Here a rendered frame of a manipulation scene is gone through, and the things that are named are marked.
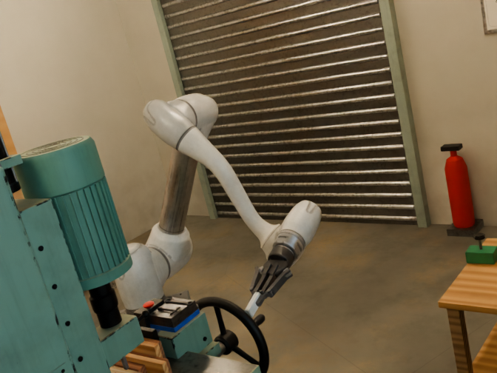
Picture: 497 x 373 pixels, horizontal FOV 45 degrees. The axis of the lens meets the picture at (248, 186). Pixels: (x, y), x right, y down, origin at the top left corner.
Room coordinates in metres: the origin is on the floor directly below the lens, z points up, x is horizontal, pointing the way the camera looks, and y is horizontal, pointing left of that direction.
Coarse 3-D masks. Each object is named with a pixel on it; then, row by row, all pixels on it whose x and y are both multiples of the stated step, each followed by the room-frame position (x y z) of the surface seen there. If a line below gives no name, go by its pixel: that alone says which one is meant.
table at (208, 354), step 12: (204, 348) 1.44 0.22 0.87; (216, 348) 1.44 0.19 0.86; (180, 360) 1.35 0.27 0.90; (192, 360) 1.34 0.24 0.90; (204, 360) 1.32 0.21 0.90; (216, 360) 1.31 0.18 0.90; (228, 360) 1.30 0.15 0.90; (180, 372) 1.30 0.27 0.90; (192, 372) 1.28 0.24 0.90; (204, 372) 1.27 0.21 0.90; (216, 372) 1.26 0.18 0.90; (228, 372) 1.24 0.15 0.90; (240, 372) 1.23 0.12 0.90; (252, 372) 1.22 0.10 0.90
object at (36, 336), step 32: (0, 192) 1.06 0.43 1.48; (0, 224) 1.05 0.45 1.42; (0, 256) 1.03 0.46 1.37; (32, 256) 1.07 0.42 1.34; (0, 288) 1.01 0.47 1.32; (32, 288) 1.06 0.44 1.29; (0, 320) 1.00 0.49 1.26; (32, 320) 1.04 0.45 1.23; (0, 352) 0.98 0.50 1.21; (32, 352) 1.02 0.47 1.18; (64, 352) 1.07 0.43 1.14
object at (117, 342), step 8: (128, 320) 1.29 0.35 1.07; (136, 320) 1.30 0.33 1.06; (96, 328) 1.29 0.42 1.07; (112, 328) 1.27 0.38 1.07; (120, 328) 1.26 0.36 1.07; (128, 328) 1.28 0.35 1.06; (136, 328) 1.29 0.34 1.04; (104, 336) 1.24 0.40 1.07; (112, 336) 1.24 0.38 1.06; (120, 336) 1.26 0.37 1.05; (128, 336) 1.27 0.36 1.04; (136, 336) 1.29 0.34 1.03; (104, 344) 1.22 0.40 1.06; (112, 344) 1.24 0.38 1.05; (120, 344) 1.25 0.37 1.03; (128, 344) 1.27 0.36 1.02; (136, 344) 1.28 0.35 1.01; (104, 352) 1.22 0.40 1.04; (112, 352) 1.23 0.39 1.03; (120, 352) 1.25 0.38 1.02; (128, 352) 1.26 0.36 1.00; (112, 360) 1.23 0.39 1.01
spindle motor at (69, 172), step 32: (32, 160) 1.21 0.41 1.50; (64, 160) 1.21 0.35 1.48; (96, 160) 1.27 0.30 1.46; (32, 192) 1.21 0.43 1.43; (64, 192) 1.20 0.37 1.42; (96, 192) 1.25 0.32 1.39; (64, 224) 1.21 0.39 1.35; (96, 224) 1.22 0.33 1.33; (96, 256) 1.21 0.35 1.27; (128, 256) 1.28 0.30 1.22
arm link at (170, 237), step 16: (192, 96) 2.10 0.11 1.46; (208, 96) 2.19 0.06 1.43; (208, 112) 2.10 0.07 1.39; (208, 128) 2.12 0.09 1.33; (176, 160) 2.14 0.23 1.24; (192, 160) 2.14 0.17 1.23; (176, 176) 2.15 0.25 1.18; (192, 176) 2.17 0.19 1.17; (176, 192) 2.16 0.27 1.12; (176, 208) 2.18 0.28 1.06; (160, 224) 2.22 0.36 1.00; (176, 224) 2.19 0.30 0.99; (160, 240) 2.19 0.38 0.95; (176, 240) 2.19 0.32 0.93; (176, 256) 2.19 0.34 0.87; (176, 272) 2.23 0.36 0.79
